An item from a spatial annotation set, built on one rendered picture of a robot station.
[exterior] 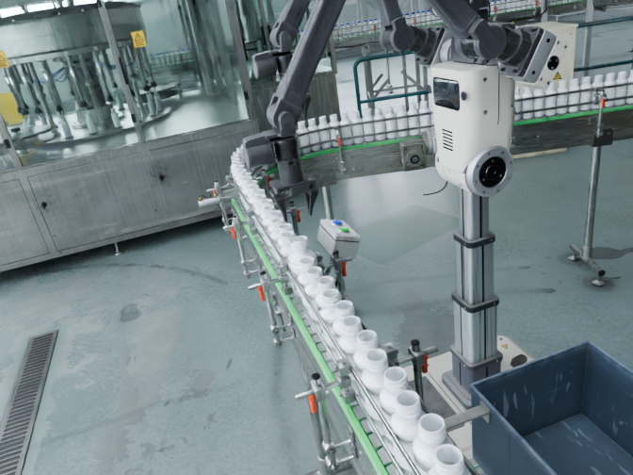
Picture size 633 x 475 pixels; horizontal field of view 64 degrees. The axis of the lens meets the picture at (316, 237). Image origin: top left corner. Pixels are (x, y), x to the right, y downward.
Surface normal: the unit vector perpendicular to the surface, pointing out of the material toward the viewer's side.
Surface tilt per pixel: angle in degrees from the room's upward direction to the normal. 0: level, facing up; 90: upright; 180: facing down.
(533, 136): 90
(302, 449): 0
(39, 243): 90
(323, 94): 90
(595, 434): 0
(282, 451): 0
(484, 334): 90
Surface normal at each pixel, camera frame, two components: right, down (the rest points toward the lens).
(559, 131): 0.00, 0.46
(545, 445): -0.14, -0.90
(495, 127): 0.33, 0.52
